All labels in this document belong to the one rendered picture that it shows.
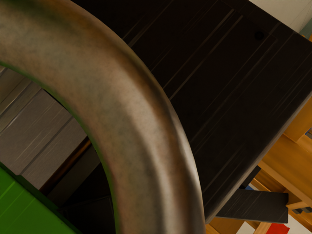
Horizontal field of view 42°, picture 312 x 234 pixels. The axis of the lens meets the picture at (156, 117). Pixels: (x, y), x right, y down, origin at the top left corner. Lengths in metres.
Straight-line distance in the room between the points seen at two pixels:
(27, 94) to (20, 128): 0.43
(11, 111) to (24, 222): 0.08
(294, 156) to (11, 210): 0.86
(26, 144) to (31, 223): 0.51
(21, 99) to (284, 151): 0.83
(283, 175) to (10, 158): 0.63
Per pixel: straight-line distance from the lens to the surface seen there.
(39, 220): 0.28
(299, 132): 0.99
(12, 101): 0.30
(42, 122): 0.77
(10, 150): 0.76
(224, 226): 3.80
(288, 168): 1.05
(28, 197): 0.28
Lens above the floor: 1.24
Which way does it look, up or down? 15 degrees down
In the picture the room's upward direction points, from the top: 129 degrees clockwise
